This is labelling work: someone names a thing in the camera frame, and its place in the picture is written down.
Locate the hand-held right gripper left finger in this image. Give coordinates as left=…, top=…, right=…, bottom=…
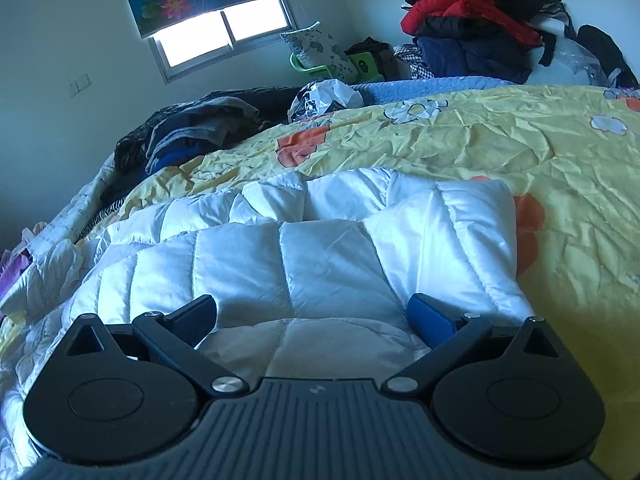
left=64, top=294, right=251, bottom=399

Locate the yellow floral bed sheet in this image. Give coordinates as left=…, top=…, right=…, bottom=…
left=0, top=82, right=640, bottom=466

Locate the blue blanket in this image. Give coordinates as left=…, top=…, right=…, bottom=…
left=350, top=76, right=516, bottom=106

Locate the pile of dark clothes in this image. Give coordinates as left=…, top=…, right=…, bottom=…
left=114, top=86, right=306, bottom=196

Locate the black white checkered cloth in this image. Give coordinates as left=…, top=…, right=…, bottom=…
left=392, top=44, right=436, bottom=81

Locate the red jacket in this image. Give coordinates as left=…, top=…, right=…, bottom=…
left=400, top=0, right=543, bottom=48

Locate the crumpled silver plastic bag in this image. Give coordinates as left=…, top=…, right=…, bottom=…
left=287, top=79, right=363, bottom=123

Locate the white puffer jacket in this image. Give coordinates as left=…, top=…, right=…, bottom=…
left=65, top=166, right=536, bottom=381

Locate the navy jacket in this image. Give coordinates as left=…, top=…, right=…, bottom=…
left=412, top=15, right=541, bottom=86

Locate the black bag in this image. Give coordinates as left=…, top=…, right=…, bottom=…
left=575, top=25, right=640, bottom=88

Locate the purple cloth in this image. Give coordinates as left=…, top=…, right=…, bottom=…
left=0, top=247, right=31, bottom=301

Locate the grey patterned pillow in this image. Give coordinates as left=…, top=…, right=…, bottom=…
left=280, top=21, right=358, bottom=83

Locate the green plastic stool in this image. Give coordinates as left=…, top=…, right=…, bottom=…
left=290, top=50, right=383, bottom=83

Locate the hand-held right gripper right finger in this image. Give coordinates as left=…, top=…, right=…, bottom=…
left=381, top=292, right=568, bottom=395

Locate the white patterned quilt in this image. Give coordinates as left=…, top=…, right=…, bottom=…
left=0, top=155, right=151, bottom=461

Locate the clear plastic bag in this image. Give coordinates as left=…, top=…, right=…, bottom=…
left=552, top=35, right=608, bottom=86

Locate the window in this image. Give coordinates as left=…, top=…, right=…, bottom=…
left=149, top=0, right=298, bottom=85

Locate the dark bag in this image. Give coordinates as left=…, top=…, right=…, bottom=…
left=345, top=36, right=401, bottom=81

